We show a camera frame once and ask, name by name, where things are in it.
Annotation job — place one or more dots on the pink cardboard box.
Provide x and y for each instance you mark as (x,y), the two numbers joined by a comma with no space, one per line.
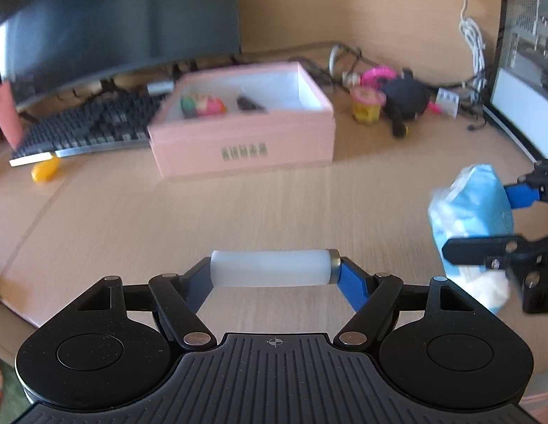
(238,150)

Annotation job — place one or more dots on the yellow plastic toy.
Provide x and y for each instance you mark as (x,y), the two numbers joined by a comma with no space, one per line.
(44,171)

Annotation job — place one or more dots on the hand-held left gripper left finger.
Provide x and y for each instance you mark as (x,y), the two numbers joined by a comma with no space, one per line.
(196,293)

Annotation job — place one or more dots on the dark curved monitor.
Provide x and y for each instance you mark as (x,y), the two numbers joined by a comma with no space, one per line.
(115,22)

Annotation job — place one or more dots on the lit curved monitor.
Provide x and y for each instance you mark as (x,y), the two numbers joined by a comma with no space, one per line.
(521,97)

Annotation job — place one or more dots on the frosted white tube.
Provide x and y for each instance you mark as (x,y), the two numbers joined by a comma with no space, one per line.
(274,268)

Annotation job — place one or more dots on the blue tissue packet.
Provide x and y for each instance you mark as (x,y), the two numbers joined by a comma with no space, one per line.
(472,212)

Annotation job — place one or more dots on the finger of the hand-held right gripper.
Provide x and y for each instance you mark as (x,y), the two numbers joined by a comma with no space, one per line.
(521,195)
(477,247)

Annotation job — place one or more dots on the pink card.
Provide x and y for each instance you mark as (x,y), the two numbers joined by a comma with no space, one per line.
(6,115)

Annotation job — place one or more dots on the yellow cup with pink lid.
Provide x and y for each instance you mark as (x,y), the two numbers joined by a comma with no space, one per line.
(366,108)

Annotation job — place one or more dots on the white plug adapter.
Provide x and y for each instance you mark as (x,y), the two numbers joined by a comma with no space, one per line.
(446,102)

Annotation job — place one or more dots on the black keyboard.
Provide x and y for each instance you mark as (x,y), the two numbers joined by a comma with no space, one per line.
(79,128)

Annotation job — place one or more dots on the pink plastic strainer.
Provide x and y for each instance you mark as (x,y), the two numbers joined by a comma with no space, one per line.
(366,77)

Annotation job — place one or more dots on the black plush toy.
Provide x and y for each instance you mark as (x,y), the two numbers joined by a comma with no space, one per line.
(406,97)

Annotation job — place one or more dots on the colourful toy figure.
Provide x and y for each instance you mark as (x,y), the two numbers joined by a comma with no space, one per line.
(203,106)

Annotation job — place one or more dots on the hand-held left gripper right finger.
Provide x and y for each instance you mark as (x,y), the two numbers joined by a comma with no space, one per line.
(351,285)

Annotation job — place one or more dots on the black clear pen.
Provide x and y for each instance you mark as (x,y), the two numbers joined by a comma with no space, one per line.
(249,104)

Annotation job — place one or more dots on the wooden desktop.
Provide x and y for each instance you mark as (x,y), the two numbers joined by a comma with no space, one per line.
(274,212)

